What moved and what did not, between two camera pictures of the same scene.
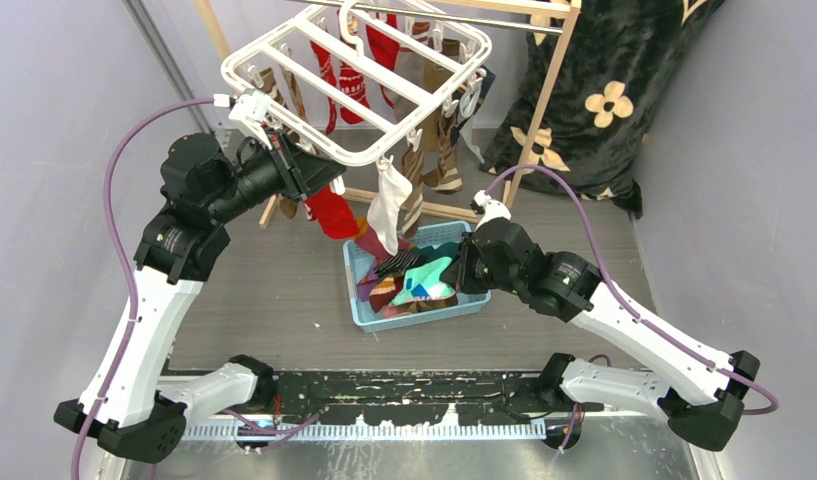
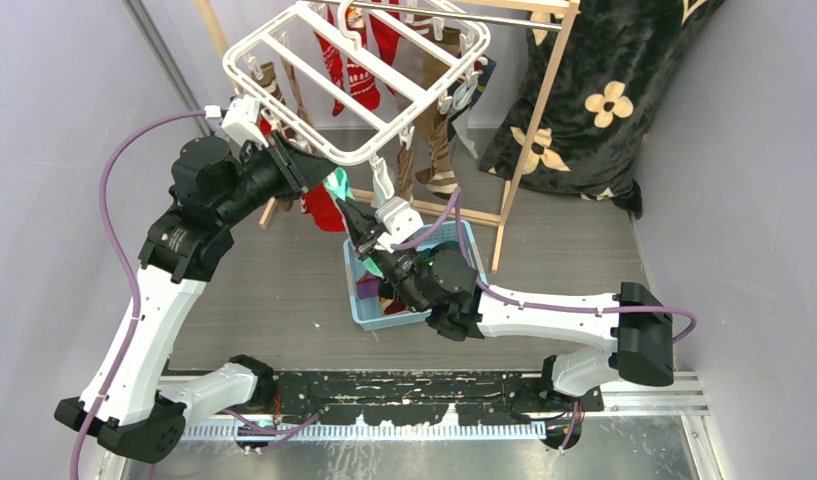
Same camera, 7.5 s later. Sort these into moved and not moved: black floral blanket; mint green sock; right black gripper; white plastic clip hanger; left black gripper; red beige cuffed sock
Moved: mint green sock; right black gripper
Not moved: white plastic clip hanger; black floral blanket; red beige cuffed sock; left black gripper
